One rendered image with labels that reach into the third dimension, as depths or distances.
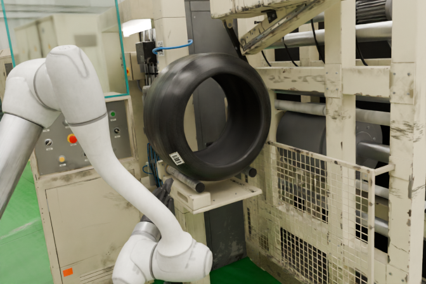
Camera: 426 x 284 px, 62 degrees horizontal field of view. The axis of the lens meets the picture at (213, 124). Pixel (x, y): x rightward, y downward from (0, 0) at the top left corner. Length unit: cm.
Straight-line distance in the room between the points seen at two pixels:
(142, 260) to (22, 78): 59
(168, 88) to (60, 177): 88
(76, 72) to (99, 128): 15
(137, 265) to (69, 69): 58
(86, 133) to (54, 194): 117
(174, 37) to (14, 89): 99
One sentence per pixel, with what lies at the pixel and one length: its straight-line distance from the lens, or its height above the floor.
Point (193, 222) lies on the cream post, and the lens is 205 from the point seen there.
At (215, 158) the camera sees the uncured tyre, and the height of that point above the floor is 93.
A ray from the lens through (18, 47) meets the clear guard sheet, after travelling 200.
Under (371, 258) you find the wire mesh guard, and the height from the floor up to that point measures 64.
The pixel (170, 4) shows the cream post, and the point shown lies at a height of 171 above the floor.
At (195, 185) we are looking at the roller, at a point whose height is 91.
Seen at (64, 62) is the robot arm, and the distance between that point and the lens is 90.
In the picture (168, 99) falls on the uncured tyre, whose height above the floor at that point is 130.
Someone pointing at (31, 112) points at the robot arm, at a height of 136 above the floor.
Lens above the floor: 147
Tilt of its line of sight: 11 degrees down
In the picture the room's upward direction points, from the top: 5 degrees counter-clockwise
